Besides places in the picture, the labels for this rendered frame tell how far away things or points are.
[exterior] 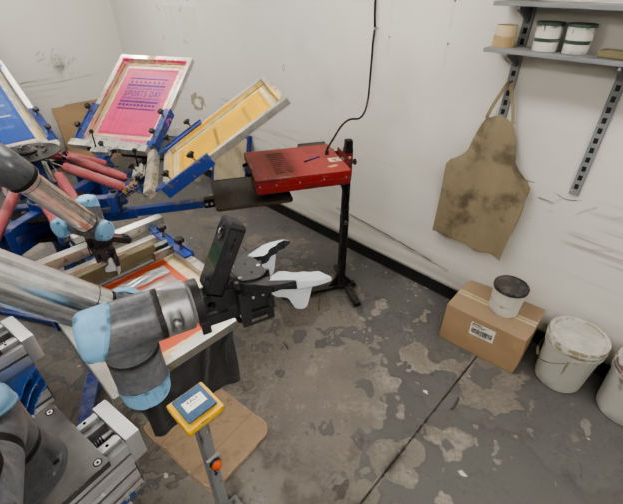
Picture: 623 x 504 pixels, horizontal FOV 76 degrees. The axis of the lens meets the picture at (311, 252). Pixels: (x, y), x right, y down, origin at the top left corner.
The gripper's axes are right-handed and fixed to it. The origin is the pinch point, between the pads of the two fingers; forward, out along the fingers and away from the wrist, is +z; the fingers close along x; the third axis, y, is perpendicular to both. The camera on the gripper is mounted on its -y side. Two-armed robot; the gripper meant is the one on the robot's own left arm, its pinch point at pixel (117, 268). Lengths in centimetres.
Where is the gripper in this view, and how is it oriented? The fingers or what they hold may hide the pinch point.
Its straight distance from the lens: 191.6
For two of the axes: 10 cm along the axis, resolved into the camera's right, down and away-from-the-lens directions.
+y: -6.9, 4.1, -5.9
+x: 7.2, 4.0, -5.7
